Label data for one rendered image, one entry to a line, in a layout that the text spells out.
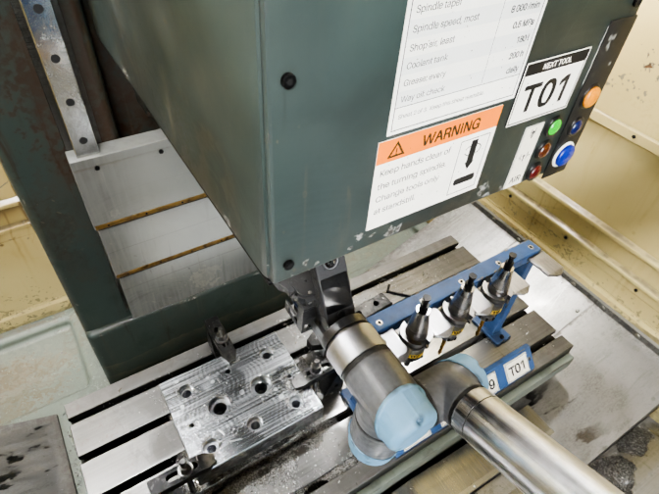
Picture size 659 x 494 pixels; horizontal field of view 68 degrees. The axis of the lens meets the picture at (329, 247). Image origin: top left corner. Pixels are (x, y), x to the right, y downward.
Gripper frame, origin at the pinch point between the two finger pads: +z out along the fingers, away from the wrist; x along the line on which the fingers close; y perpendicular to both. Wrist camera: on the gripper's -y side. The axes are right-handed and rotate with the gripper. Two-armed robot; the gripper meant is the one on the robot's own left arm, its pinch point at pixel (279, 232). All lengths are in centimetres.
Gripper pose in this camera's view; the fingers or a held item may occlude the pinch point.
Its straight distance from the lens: 76.9
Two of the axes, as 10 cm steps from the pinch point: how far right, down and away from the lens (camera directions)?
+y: -0.9, 6.7, 7.3
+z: -5.2, -6.6, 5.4
